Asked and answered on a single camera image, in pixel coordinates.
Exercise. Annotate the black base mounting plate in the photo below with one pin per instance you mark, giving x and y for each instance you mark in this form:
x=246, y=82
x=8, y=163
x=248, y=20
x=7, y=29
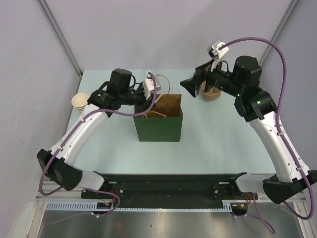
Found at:
x=204, y=191

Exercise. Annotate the green brown paper bag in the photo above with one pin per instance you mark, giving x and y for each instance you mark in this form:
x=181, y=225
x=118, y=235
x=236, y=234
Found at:
x=163, y=123

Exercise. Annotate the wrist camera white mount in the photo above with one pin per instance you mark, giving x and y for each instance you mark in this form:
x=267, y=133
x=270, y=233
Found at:
x=148, y=85
x=216, y=51

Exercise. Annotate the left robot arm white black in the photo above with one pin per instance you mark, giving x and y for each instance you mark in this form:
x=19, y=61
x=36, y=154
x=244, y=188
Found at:
x=57, y=163

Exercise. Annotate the right aluminium frame post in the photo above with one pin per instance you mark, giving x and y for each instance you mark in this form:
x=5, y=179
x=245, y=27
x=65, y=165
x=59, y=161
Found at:
x=293, y=4

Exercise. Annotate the aluminium rail bottom right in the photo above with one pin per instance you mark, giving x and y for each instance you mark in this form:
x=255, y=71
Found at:
x=299, y=197

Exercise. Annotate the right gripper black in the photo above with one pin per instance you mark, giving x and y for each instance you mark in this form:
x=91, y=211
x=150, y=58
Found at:
x=203, y=73

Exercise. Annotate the aluminium frame post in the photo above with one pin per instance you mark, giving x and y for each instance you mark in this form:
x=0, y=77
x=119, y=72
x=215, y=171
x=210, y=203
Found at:
x=48, y=14
x=293, y=4

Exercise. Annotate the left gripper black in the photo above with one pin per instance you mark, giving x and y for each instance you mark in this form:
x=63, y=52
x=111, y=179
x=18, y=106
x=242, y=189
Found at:
x=144, y=105

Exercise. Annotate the brown pulp cup carrier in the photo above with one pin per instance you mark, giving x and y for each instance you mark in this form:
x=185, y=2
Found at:
x=210, y=95

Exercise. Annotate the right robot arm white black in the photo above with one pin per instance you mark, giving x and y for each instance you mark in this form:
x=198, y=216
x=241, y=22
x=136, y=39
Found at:
x=258, y=109

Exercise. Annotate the left aluminium frame post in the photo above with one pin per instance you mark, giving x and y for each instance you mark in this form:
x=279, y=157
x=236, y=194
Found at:
x=48, y=14

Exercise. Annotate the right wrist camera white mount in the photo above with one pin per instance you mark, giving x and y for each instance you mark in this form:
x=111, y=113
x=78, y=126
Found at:
x=216, y=51

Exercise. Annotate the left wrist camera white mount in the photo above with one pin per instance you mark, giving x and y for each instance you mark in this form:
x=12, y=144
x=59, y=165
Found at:
x=148, y=85

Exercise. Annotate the stack of paper cups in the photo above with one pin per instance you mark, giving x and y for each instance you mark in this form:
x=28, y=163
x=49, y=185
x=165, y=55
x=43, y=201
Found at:
x=79, y=101

